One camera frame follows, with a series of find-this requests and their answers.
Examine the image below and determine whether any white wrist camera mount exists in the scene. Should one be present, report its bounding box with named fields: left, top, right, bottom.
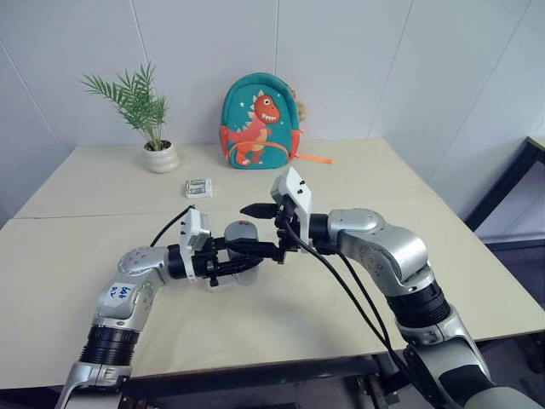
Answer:
left=271, top=166, right=314, bottom=249
left=178, top=207, right=213, bottom=257

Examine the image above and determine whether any translucent white jar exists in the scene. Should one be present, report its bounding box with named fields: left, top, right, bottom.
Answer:
left=206, top=251, right=261, bottom=293

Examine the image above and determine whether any beige plush backpack charm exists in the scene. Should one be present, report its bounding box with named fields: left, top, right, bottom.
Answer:
left=290, top=86, right=311, bottom=124

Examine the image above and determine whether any dark framed side table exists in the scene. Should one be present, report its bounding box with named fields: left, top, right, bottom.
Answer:
left=463, top=135, right=545, bottom=233

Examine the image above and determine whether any small white green box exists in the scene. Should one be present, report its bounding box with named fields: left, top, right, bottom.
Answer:
left=184, top=177, right=215, bottom=200

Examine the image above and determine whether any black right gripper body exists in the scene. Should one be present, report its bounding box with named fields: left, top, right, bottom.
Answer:
left=274, top=198, right=300, bottom=268

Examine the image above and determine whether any teal dinosaur backpack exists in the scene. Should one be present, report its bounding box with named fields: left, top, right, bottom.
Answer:
left=218, top=72, right=335, bottom=170

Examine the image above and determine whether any green palm plant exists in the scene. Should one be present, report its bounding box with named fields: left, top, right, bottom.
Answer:
left=80, top=61, right=169, bottom=153

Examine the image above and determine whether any cream ribbed plant pot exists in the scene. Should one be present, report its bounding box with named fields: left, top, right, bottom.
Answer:
left=141, top=139, right=180, bottom=175

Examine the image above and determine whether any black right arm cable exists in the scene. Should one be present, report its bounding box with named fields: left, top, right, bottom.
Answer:
left=280, top=219, right=432, bottom=409

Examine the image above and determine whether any black table frame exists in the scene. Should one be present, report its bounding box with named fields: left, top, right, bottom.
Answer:
left=0, top=354, right=412, bottom=409

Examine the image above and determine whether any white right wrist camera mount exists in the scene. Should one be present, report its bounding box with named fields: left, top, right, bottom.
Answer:
left=271, top=166, right=314, bottom=249

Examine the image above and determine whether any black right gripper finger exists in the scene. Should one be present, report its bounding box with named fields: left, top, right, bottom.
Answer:
left=239, top=203, right=279, bottom=221
left=229, top=240, right=281, bottom=262

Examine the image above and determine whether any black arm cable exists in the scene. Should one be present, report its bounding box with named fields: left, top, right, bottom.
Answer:
left=148, top=205, right=197, bottom=249
left=280, top=219, right=432, bottom=409

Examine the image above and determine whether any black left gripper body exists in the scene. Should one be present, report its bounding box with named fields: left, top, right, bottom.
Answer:
left=191, top=237, right=227, bottom=288

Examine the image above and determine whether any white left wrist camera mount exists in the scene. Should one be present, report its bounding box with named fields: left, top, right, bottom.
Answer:
left=178, top=207, right=213, bottom=257

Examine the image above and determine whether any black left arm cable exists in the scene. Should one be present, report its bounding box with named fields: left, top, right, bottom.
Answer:
left=148, top=205, right=197, bottom=249

